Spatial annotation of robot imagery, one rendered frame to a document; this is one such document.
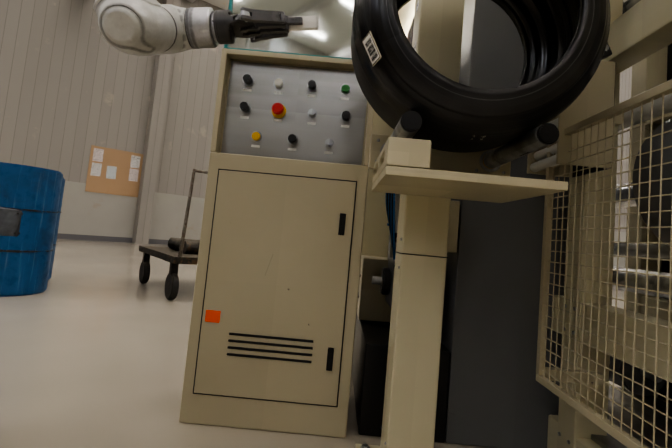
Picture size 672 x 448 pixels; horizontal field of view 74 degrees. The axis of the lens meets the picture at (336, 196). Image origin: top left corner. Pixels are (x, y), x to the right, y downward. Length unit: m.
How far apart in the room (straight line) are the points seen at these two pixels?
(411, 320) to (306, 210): 0.51
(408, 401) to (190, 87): 11.87
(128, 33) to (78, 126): 10.88
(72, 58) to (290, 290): 10.91
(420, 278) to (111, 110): 11.10
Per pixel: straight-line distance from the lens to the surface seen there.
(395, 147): 0.91
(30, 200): 3.97
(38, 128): 11.67
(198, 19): 1.10
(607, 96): 1.45
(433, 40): 1.41
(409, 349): 1.31
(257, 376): 1.59
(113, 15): 0.95
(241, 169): 1.55
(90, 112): 11.90
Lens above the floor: 0.66
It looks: 5 degrees up
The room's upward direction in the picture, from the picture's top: 5 degrees clockwise
